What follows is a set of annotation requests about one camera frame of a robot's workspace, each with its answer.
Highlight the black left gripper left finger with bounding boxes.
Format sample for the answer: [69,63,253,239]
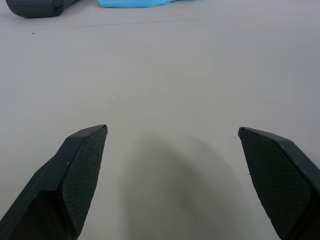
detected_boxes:
[0,124,109,240]

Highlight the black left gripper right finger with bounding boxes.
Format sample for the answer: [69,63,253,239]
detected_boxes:
[237,126,320,240]

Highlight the dark grey rounded object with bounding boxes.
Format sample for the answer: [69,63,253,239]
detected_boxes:
[5,0,80,19]

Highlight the light blue cloth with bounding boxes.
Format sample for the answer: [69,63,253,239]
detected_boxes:
[96,0,179,9]

